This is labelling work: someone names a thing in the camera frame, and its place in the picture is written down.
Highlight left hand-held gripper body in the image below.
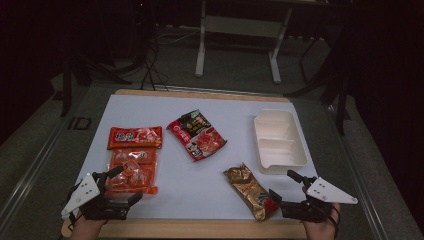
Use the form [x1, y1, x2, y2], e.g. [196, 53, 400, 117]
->
[60, 171, 132, 221]

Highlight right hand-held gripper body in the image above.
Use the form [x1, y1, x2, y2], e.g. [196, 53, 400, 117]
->
[281, 176, 359, 224]

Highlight orange snack packet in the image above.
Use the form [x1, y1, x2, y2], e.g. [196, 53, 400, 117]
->
[105, 125, 164, 196]

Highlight gold foil packet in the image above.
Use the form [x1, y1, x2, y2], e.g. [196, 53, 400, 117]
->
[223, 163, 282, 223]

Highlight white divided tray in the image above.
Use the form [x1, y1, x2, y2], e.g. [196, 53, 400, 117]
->
[253, 108, 309, 175]

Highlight red and black food packet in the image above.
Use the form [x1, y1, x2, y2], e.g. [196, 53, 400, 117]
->
[166, 109, 228, 163]

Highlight person's right hand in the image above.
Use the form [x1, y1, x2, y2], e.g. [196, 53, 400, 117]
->
[301, 203, 342, 240]

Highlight person's left hand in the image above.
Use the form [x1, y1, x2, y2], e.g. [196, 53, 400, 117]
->
[69, 214, 108, 240]

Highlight pale blue table mat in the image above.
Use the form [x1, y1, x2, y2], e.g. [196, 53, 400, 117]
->
[62, 94, 332, 221]

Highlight black stand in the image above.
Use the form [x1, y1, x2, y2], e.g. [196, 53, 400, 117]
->
[59, 49, 134, 118]
[284, 33, 352, 136]

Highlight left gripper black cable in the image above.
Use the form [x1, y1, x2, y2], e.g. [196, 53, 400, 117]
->
[65, 184, 83, 232]

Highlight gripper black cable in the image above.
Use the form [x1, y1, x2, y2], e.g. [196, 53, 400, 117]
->
[65, 184, 83, 232]
[328, 203, 342, 236]

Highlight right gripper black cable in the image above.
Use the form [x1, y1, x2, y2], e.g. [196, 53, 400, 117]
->
[328, 203, 342, 236]

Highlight black floor bracket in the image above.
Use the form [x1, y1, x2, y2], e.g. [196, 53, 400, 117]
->
[68, 116, 93, 131]

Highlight metal floor rail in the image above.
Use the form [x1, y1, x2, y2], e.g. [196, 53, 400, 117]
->
[0, 109, 72, 228]
[324, 103, 390, 240]

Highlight black floor cables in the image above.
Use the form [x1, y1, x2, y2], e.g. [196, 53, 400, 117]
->
[139, 43, 170, 92]

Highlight white metal table frame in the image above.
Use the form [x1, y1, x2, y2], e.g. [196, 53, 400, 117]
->
[194, 0, 294, 85]

